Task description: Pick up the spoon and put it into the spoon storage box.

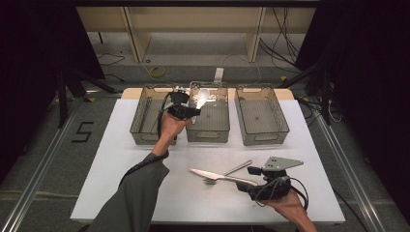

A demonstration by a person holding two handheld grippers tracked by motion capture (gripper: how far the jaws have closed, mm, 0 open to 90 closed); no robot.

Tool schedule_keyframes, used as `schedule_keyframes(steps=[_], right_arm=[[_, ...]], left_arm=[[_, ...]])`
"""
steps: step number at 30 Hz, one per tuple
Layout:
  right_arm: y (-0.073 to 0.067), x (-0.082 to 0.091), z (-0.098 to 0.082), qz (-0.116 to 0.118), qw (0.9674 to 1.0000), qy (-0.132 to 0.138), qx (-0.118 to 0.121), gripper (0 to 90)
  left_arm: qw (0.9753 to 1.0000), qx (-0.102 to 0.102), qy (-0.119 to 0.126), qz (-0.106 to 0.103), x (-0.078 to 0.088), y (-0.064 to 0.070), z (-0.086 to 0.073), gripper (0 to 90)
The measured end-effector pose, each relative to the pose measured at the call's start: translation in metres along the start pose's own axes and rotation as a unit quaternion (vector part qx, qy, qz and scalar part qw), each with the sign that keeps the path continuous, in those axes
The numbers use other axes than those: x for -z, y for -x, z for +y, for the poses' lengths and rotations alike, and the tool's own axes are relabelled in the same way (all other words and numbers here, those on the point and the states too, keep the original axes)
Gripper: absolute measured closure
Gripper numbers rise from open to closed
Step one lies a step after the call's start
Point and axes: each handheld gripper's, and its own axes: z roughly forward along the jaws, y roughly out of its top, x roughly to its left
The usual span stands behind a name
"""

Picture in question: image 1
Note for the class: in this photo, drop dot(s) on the black metal stand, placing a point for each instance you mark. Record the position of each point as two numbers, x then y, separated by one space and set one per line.
62 103
326 103

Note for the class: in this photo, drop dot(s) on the light wooden shelf unit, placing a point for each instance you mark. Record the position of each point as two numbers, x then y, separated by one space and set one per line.
138 38

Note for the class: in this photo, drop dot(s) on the yellow tape roll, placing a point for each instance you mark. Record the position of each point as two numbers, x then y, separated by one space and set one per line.
162 74

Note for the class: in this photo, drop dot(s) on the white power strip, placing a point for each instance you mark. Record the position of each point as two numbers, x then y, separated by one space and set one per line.
218 74

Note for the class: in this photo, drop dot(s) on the smoky clear plastic bin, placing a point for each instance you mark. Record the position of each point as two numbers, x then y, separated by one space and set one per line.
261 119
212 122
141 137

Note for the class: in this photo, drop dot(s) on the person's left hand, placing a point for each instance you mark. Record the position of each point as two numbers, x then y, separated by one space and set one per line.
170 129

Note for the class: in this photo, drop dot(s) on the metal fork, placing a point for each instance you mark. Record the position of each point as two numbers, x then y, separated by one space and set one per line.
241 166

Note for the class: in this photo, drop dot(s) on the black curtain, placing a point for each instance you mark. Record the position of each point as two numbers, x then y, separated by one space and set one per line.
25 64
380 80

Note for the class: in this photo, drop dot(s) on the metal table knife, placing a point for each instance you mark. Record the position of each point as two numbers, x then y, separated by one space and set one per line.
206 174

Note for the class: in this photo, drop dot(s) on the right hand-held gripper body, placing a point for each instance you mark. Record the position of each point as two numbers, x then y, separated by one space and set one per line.
280 163

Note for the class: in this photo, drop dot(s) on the aluminium floor rail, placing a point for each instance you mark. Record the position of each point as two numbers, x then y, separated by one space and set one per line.
348 167
35 177

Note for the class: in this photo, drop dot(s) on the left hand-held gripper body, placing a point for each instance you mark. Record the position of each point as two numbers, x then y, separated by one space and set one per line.
179 111

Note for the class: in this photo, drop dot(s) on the person's right hand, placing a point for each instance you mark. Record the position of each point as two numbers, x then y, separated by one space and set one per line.
288 208

